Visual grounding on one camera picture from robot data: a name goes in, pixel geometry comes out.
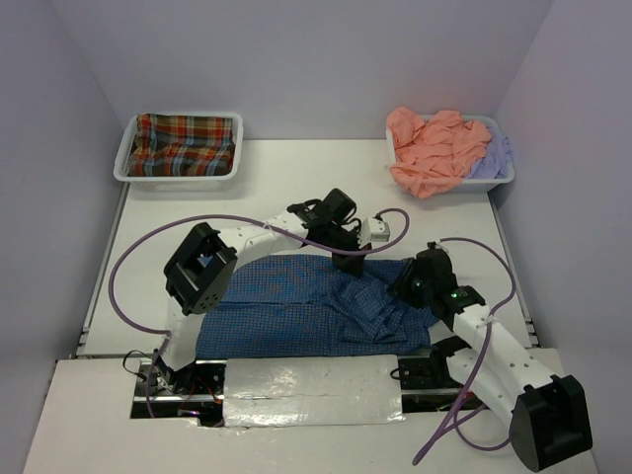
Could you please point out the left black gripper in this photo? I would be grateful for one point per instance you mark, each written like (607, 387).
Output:
(350, 263)

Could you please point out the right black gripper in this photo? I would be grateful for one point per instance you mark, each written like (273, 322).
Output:
(400, 286)

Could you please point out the blue checked long sleeve shirt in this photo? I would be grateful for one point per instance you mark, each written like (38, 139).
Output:
(301, 305)

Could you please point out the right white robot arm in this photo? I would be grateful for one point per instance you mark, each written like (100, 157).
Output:
(546, 414)

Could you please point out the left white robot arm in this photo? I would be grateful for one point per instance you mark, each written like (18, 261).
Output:
(198, 274)

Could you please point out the right white plastic basket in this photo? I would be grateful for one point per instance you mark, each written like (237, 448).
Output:
(467, 186)

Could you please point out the white plastic basket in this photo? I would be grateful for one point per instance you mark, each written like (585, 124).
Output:
(124, 150)
(467, 186)

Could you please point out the salmon orange shirt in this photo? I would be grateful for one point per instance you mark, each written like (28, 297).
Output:
(434, 155)

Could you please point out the silver foil tape sheet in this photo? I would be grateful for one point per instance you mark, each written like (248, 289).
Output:
(311, 391)

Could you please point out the lavender shirt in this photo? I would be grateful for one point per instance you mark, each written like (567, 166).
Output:
(495, 164)

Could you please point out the orange plaid folded shirt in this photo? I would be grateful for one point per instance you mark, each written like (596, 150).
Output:
(181, 146)

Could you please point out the left white plastic basket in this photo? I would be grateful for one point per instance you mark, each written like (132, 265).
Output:
(124, 150)

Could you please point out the white cardboard front cover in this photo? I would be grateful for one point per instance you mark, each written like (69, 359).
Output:
(85, 427)

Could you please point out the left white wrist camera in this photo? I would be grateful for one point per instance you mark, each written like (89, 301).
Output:
(373, 230)

